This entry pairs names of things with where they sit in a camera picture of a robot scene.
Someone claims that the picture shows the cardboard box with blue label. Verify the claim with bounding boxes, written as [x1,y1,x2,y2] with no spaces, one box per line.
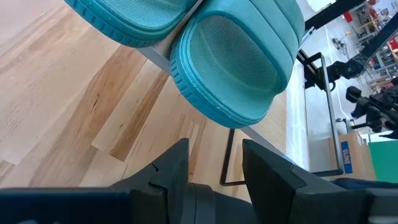
[328,132,376,182]

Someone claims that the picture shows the teal rubber slide sandal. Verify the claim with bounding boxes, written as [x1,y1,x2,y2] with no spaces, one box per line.
[63,0,200,49]
[169,0,306,129]

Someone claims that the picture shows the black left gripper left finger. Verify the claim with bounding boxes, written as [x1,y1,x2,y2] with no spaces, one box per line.
[108,138,190,224]

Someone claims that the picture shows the shelving with red bins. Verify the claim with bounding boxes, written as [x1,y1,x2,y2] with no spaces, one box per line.
[341,0,398,35]

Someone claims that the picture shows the wooden shelf with black frame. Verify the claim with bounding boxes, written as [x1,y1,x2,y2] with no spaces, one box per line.
[136,0,345,187]

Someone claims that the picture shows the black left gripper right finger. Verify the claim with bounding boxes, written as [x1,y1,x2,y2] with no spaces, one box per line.
[242,139,369,224]

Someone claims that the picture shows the green board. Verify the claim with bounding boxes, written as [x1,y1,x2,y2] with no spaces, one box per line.
[368,139,398,184]

